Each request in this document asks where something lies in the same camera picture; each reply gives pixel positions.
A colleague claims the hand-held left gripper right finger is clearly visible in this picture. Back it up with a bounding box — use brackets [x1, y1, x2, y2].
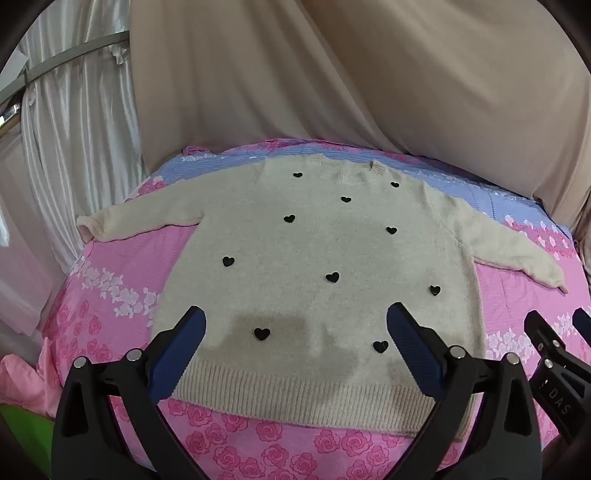
[387, 302, 544, 480]

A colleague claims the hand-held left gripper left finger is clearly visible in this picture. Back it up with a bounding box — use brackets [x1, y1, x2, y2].
[50, 305, 208, 480]

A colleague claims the cream sweater with black hearts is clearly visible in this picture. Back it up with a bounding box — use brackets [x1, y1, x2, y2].
[76, 154, 570, 437]

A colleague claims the pink and blue floral bedsheet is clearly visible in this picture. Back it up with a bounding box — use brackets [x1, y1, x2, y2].
[39, 138, 591, 480]

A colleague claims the pink cloth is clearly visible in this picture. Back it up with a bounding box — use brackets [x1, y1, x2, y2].
[0, 339, 63, 421]

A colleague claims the green mat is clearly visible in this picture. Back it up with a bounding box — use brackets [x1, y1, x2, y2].
[0, 401, 54, 476]

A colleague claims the white satin curtain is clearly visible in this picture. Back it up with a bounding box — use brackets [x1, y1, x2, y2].
[0, 0, 148, 333]

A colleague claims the beige curtain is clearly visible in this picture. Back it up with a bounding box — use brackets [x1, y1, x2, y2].
[129, 0, 591, 278]

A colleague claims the metal curtain rail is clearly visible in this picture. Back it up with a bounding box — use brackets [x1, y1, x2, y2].
[0, 31, 131, 127]

